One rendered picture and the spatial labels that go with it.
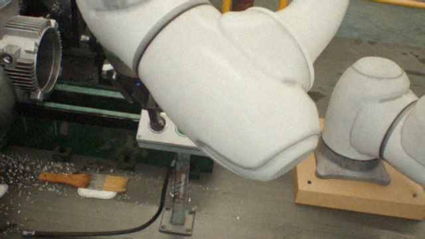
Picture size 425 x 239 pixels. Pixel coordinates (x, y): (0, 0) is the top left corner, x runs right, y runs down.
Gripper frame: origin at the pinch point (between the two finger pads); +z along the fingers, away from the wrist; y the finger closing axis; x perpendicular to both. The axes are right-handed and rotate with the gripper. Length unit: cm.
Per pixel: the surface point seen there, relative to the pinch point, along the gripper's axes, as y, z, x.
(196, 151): -7.7, 10.1, 3.5
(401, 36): -162, 292, -211
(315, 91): -41, 69, -40
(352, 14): -125, 315, -243
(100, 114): 16.8, 30.8, -8.1
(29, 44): 31.9, 17.9, -17.4
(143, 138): 2.1, 8.0, 3.1
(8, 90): 29.0, 8.9, -2.8
